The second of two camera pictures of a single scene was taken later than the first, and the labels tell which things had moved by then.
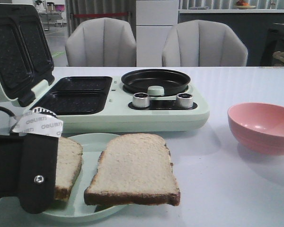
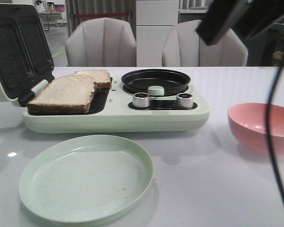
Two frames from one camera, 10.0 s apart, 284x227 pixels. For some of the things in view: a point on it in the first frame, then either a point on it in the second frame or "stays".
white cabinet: x=154 y=19 stays
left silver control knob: x=141 y=100 stays
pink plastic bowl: x=263 y=128 stays
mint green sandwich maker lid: x=21 y=56 stays
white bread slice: x=134 y=169 -> x=101 y=78
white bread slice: x=68 y=163 -> x=64 y=94
